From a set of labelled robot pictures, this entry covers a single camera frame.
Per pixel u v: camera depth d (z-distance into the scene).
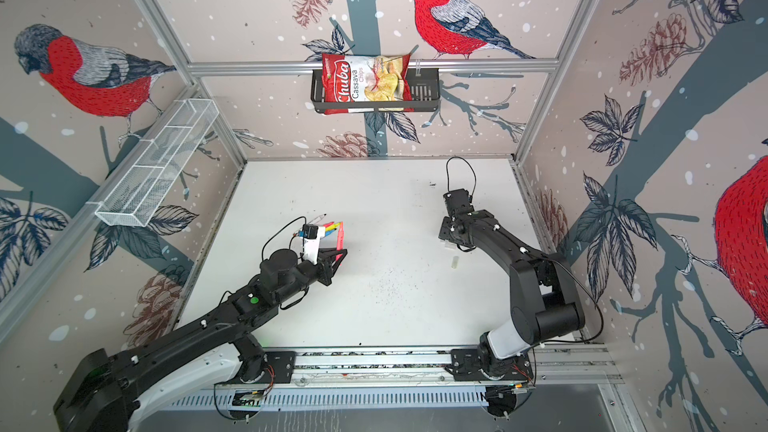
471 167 0.81
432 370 0.74
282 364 0.73
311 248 0.68
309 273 0.68
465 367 0.73
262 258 0.58
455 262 0.92
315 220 1.02
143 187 0.73
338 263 0.75
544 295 0.45
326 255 0.70
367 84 0.88
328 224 1.01
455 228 0.67
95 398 0.39
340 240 0.76
